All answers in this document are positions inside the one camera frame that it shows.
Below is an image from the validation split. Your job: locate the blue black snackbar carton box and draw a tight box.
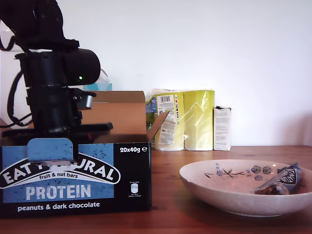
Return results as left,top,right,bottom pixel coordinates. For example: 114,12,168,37
0,90,171,219

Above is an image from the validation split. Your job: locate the blue snack bar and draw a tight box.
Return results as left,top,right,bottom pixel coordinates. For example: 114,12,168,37
251,163,303,195

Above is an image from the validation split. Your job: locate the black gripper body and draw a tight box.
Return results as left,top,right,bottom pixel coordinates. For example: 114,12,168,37
1,107,114,140

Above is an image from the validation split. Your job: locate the teal tissue box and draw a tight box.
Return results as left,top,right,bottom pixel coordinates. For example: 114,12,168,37
83,82,113,91

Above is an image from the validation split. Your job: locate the black looping cable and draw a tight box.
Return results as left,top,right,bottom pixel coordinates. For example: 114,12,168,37
6,70,34,128

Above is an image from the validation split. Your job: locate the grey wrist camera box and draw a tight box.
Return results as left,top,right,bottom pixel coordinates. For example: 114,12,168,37
73,89,96,110

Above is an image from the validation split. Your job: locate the white floral ceramic plate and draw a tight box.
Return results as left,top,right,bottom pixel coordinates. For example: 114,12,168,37
179,159,312,217

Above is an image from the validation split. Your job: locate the yellow kitchen roll pack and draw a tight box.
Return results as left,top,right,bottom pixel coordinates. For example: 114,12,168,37
145,88,215,152

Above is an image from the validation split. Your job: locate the small white printed carton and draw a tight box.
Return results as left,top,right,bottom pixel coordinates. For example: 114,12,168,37
213,105,232,151

